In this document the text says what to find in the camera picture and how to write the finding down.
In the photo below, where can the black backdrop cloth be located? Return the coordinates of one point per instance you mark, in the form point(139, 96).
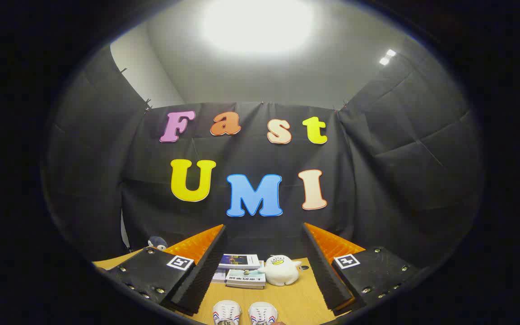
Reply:
point(368, 180)

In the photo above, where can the thin white book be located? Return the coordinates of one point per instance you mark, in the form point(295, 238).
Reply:
point(219, 275)

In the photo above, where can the grey penguin plush toy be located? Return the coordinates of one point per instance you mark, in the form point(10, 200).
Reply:
point(157, 243)

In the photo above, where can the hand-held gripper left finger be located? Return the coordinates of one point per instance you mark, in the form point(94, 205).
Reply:
point(206, 266)

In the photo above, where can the white canvas shoe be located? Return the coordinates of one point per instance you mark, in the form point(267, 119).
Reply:
point(226, 312)
point(262, 312)

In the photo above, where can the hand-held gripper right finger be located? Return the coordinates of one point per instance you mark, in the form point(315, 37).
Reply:
point(325, 271)

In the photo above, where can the book with dark blue cover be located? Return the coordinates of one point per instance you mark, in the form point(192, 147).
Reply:
point(239, 261)

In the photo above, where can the white duck plush toy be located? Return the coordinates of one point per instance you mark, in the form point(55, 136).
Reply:
point(280, 270)

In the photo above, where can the small ceiling spotlight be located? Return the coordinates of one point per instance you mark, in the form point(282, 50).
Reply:
point(387, 56)

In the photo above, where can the thick book with teal cover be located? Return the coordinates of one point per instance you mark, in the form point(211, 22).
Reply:
point(246, 276)

